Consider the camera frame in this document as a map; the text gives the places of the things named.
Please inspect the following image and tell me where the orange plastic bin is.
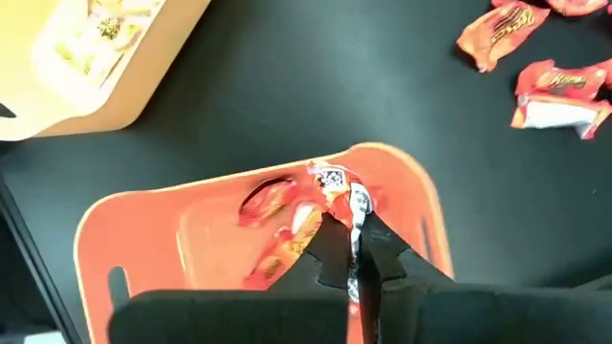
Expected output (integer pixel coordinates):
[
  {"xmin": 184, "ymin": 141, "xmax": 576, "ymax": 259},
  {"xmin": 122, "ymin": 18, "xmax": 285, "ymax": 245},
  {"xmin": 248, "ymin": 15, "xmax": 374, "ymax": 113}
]
[{"xmin": 73, "ymin": 140, "xmax": 455, "ymax": 344}]

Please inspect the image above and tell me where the black aluminium table frame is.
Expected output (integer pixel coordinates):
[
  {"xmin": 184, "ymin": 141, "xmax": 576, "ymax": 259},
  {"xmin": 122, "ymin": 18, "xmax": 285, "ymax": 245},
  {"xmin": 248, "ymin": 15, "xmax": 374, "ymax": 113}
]
[{"xmin": 0, "ymin": 161, "xmax": 85, "ymax": 344}]

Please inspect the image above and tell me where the yellow candy packet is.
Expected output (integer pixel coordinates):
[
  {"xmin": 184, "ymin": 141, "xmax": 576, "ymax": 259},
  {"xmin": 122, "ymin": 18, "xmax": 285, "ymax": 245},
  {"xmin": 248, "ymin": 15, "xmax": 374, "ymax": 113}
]
[
  {"xmin": 45, "ymin": 40, "xmax": 99, "ymax": 80},
  {"xmin": 88, "ymin": 0, "xmax": 144, "ymax": 52}
]

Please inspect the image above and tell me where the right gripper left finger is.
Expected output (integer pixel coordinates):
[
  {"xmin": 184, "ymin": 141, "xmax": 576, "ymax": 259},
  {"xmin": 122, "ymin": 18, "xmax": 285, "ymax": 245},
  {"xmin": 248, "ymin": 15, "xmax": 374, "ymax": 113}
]
[{"xmin": 108, "ymin": 212, "xmax": 356, "ymax": 344}]

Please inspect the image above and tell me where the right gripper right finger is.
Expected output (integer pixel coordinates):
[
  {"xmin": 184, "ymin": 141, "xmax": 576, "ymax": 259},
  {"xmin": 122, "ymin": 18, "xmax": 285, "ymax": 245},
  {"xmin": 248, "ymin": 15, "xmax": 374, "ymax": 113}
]
[{"xmin": 358, "ymin": 212, "xmax": 612, "ymax": 344}]

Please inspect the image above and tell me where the pale yellow-orange plastic bin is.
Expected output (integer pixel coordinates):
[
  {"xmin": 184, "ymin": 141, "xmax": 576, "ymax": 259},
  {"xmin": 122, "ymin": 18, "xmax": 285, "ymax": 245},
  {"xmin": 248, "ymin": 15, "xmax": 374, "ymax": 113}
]
[{"xmin": 0, "ymin": 0, "xmax": 212, "ymax": 142}]

